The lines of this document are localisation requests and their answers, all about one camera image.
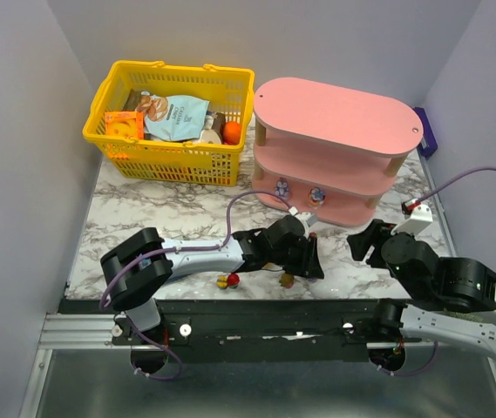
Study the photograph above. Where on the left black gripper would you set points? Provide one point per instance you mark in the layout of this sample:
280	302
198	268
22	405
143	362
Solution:
311	259

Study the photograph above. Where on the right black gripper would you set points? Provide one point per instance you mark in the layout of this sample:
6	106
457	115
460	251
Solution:
372	243

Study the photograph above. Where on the purple bunny cup toy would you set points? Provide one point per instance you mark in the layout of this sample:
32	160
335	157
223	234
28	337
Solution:
316	197

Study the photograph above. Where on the purple bunny donut toy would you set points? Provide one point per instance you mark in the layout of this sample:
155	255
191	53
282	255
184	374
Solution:
282	189

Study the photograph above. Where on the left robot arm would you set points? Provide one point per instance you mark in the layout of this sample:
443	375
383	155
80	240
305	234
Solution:
139	266

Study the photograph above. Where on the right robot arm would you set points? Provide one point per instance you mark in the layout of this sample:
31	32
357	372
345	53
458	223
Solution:
452	299

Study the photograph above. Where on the pink three-tier shelf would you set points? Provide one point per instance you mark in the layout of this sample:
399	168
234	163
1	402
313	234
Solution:
349	143

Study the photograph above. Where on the purple box behind shelf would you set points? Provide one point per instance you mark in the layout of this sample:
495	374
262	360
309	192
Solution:
428	144

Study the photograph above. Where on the olive brown round toy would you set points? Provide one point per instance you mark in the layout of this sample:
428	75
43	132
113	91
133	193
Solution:
287	280

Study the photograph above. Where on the red yellow mushroom toy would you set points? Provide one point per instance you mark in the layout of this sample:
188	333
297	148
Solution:
228	281

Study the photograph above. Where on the orange fruit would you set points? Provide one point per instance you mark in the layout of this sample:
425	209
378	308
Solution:
231	133

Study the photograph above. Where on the white round container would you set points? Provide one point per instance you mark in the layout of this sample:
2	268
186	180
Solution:
209	136

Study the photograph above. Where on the yellow plastic shopping basket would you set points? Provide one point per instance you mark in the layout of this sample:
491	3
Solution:
230	93

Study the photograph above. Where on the light blue snack bag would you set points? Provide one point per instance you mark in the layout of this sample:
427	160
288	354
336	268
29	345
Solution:
174	118

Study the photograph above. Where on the orange snack box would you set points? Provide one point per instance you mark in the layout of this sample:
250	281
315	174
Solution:
124	124

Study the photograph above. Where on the dark brown packet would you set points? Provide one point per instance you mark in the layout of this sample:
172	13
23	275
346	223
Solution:
132	101

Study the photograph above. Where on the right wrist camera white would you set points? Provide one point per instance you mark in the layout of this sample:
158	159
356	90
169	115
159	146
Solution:
417	217

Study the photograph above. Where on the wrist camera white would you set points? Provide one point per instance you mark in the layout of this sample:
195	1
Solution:
308	219
417	217

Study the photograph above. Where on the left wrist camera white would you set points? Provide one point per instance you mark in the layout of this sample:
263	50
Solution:
308	219

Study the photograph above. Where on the black mounting rail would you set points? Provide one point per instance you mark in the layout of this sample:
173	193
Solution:
213	331

